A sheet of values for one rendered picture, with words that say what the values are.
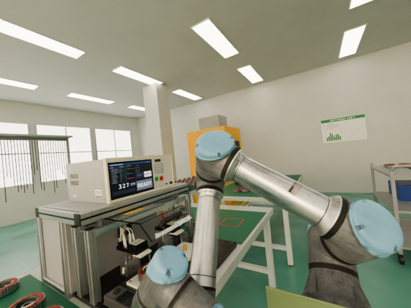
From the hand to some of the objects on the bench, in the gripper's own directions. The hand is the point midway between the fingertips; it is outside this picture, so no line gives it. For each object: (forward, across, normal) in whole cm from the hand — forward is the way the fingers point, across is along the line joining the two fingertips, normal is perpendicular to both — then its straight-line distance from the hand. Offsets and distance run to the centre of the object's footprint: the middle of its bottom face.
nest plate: (+14, +28, +13) cm, 34 cm away
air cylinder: (+23, +52, +24) cm, 62 cm away
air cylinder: (+23, +28, +25) cm, 44 cm away
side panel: (+39, +8, +44) cm, 60 cm away
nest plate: (+15, +52, +13) cm, 56 cm away
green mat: (+30, +105, +30) cm, 113 cm away
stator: (+36, -4, +40) cm, 54 cm away
